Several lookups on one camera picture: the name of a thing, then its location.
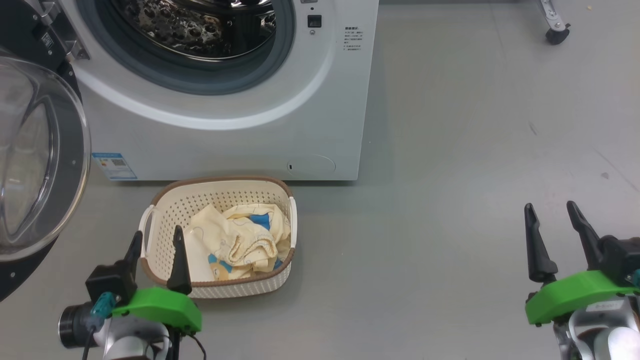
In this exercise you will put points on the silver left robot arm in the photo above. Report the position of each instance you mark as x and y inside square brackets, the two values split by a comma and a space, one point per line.
[125, 340]

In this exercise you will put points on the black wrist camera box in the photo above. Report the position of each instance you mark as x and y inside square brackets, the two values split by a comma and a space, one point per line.
[107, 282]
[620, 257]

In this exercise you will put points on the white front-load washing machine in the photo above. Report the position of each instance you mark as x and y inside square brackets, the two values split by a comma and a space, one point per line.
[250, 145]

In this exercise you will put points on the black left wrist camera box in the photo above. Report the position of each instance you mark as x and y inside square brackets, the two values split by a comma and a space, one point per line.
[107, 282]

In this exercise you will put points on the yellow garment with blue cuff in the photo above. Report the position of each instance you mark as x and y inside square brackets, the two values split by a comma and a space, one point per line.
[220, 225]

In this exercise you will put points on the printed warning text label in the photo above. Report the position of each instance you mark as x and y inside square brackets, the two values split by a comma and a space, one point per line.
[353, 39]

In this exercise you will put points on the cream perforated laundry basket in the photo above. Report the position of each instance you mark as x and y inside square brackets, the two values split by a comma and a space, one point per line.
[175, 205]

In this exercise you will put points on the washing machine glass door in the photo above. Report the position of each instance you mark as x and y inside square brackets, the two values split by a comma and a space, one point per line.
[65, 150]

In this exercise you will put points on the blue energy label sticker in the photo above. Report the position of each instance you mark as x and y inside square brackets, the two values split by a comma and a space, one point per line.
[114, 166]

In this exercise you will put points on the grey leg with black caster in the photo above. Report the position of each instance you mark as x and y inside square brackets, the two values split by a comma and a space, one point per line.
[556, 32]

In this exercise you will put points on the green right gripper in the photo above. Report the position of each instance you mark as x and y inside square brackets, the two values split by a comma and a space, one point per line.
[570, 297]

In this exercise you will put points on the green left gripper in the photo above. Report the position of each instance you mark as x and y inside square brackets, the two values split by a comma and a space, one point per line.
[160, 307]

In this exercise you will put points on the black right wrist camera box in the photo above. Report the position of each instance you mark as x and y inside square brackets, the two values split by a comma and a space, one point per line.
[620, 257]

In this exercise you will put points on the stainless steel washing machine drum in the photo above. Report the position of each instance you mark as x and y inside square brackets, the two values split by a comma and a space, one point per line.
[190, 27]

